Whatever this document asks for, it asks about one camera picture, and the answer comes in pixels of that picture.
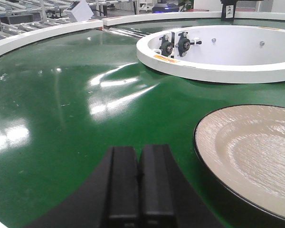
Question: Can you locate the beige plate black rim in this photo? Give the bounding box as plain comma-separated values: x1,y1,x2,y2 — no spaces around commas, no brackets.
193,104,285,221

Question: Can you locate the black bearing mount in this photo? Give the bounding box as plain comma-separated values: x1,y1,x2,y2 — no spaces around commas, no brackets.
175,31,202,57
159,35,174,57

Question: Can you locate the white inner conveyor ring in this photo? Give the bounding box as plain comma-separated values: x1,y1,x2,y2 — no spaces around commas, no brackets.
136,25,285,84

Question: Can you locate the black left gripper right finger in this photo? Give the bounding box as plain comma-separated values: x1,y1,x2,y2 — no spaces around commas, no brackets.
139,144,223,228

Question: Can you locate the black bearing mount left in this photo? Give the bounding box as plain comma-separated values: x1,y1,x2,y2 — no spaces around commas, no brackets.
159,35,174,57

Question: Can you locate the blue mobile robot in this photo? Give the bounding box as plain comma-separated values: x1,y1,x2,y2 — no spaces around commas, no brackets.
152,0,180,13

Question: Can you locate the metal roller rack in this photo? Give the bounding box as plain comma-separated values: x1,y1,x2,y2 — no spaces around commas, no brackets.
0,0,139,40

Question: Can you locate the black bearing mount right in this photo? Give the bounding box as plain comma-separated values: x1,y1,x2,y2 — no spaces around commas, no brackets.
175,31,202,57

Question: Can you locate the green conveyor belt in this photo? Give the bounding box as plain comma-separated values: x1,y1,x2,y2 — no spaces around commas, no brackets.
0,29,285,228

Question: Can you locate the white outer conveyor rim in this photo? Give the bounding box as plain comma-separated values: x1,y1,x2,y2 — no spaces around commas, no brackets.
0,11,285,56

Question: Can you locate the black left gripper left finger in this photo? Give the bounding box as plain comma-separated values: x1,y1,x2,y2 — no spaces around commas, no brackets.
25,146,139,228

